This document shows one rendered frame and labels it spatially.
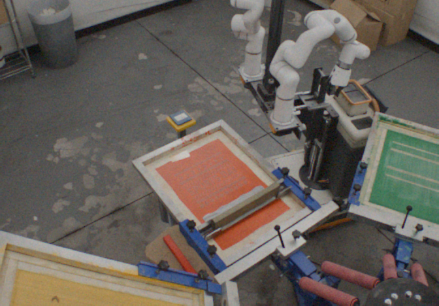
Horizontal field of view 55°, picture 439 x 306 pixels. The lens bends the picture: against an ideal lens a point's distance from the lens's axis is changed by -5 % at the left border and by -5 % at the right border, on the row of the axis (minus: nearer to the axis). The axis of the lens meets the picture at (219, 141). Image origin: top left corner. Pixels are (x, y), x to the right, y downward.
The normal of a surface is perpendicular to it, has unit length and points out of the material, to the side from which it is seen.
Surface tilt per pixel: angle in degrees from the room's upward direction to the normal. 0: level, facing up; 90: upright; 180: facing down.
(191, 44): 0
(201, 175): 0
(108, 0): 90
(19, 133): 0
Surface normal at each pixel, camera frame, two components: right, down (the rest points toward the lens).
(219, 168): 0.01, -0.72
